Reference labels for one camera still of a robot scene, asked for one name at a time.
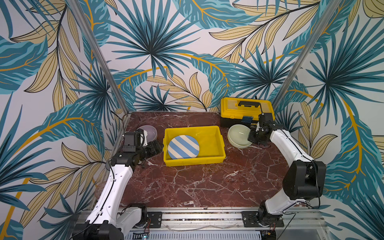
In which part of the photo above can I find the pale green bowl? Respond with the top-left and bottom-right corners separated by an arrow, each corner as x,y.
228,125 -> 253,149

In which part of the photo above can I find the lilac bowl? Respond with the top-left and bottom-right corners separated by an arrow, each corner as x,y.
138,125 -> 158,142

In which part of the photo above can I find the yellow plastic bin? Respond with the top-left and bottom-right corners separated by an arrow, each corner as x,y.
163,126 -> 226,167

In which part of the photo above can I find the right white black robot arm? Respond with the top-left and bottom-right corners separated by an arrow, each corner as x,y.
248,113 -> 326,227

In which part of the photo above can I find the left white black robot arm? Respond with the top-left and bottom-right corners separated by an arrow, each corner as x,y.
71,129 -> 164,240

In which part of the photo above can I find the yellow black toolbox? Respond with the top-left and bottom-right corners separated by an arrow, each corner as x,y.
220,97 -> 275,128

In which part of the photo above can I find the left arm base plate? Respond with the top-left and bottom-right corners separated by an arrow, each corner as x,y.
143,212 -> 163,229

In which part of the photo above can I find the aluminium front rail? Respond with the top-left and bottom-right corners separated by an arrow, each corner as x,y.
148,207 -> 328,231

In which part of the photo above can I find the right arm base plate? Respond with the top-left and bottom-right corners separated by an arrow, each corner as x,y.
241,211 -> 284,228

